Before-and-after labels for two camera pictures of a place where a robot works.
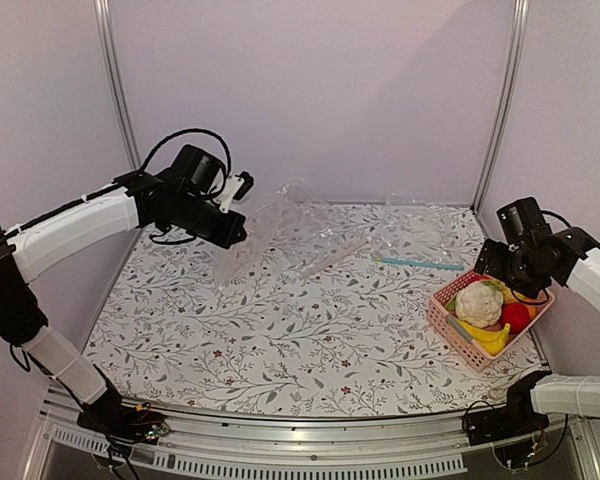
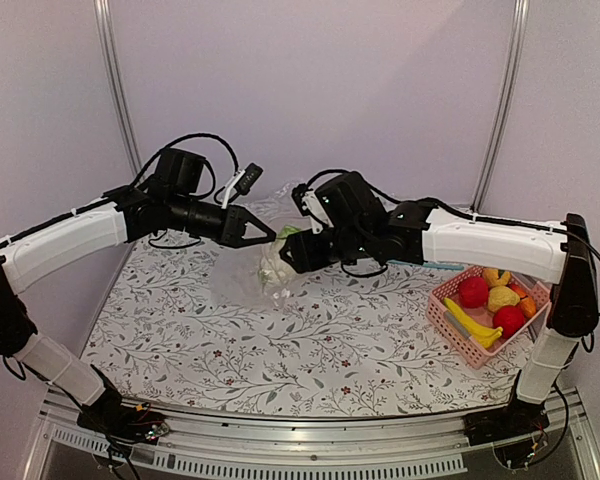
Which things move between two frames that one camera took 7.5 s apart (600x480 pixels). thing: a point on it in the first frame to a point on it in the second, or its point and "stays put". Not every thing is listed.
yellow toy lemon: x=508 y=295 stays put
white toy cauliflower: x=478 y=304 to x=275 y=269
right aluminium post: x=505 y=97 stays put
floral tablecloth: x=315 y=303 stays put
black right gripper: x=494 y=265 to x=303 y=258
